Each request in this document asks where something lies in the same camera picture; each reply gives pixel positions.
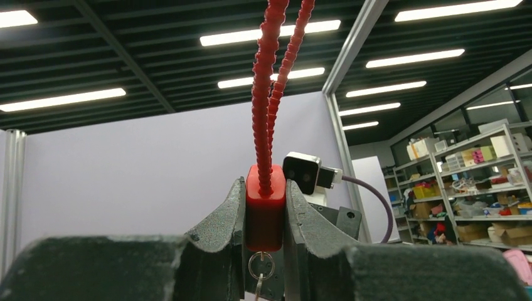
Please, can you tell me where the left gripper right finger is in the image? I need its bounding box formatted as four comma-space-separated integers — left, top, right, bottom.
284, 182, 529, 300

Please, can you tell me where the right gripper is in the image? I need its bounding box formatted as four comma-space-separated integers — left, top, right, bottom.
311, 203, 362, 240

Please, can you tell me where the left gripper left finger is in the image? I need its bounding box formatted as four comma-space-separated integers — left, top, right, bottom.
1, 179, 245, 300

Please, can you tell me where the small key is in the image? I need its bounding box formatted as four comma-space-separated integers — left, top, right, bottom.
248, 251, 275, 300

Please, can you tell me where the red padlock with thin cable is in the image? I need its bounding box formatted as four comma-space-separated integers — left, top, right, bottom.
243, 1, 315, 252

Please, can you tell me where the metal storage shelf rack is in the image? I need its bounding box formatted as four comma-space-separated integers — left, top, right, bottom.
392, 121, 531, 253

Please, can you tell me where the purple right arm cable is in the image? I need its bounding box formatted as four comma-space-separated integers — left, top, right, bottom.
341, 175, 394, 245

